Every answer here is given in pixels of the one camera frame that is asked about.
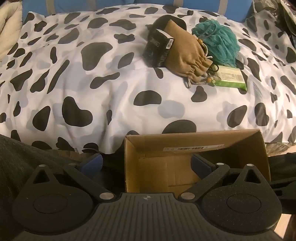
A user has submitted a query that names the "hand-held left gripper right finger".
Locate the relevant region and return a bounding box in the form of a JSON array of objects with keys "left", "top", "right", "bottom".
[{"left": 179, "top": 153, "right": 270, "bottom": 202}]

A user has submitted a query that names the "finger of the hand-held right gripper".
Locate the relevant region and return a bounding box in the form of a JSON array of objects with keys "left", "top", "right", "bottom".
[{"left": 270, "top": 178, "right": 296, "bottom": 197}]

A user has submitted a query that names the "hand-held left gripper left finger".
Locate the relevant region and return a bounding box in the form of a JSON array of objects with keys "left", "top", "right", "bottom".
[{"left": 30, "top": 153, "right": 115, "bottom": 202}]

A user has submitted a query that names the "brown cardboard box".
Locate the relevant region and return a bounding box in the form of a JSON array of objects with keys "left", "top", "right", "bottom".
[{"left": 124, "top": 129, "right": 271, "bottom": 194}]

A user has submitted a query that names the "teal bath loofah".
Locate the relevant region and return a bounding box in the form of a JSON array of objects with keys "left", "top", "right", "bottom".
[{"left": 191, "top": 19, "right": 241, "bottom": 68}]

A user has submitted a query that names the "cow print blanket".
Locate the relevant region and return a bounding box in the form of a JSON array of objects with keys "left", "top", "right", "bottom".
[{"left": 0, "top": 5, "right": 296, "bottom": 154}]

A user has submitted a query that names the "green wipes packet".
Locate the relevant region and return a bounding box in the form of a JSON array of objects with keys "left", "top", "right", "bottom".
[{"left": 211, "top": 65, "right": 248, "bottom": 91}]

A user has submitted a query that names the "black packet with barcode label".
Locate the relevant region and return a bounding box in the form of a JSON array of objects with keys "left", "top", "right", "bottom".
[{"left": 142, "top": 29, "right": 174, "bottom": 68}]

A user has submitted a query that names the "black cloth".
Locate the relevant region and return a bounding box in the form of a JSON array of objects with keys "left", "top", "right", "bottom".
[{"left": 146, "top": 17, "right": 187, "bottom": 32}]

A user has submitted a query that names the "beige quilt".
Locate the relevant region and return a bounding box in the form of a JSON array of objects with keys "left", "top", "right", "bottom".
[{"left": 0, "top": 0, "right": 24, "bottom": 61}]

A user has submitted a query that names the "dark shiny plastic bag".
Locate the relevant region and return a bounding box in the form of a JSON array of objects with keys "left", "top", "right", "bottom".
[{"left": 253, "top": 0, "right": 296, "bottom": 37}]

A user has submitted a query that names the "brown drawstring pouch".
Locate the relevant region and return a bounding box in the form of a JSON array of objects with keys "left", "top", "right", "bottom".
[{"left": 162, "top": 20, "right": 220, "bottom": 89}]

